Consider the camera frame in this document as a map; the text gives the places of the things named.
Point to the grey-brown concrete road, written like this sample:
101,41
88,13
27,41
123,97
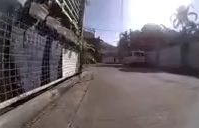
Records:
127,100

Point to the long grey boundary wall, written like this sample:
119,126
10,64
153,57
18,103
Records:
170,56

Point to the pale concrete kerb strip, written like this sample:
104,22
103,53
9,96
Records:
30,110

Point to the white vehicle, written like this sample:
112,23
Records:
135,58

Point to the palm tree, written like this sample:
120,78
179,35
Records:
183,16

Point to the trees behind wall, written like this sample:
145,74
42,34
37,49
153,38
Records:
150,33

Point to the distant building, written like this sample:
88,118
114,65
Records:
108,55

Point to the tiled building with shutter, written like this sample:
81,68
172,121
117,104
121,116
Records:
20,56

